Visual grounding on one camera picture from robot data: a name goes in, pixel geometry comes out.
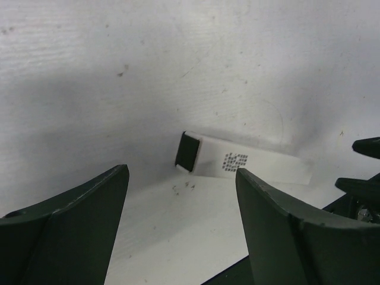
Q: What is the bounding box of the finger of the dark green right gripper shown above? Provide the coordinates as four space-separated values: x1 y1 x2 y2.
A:
352 137 380 159
335 178 379 196

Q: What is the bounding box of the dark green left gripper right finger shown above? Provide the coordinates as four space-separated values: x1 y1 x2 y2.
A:
236 168 379 284

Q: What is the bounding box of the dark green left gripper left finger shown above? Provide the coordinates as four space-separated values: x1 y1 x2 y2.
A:
1 164 129 284

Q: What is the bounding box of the long white remote control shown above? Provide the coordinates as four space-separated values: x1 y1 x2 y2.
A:
175 131 312 185

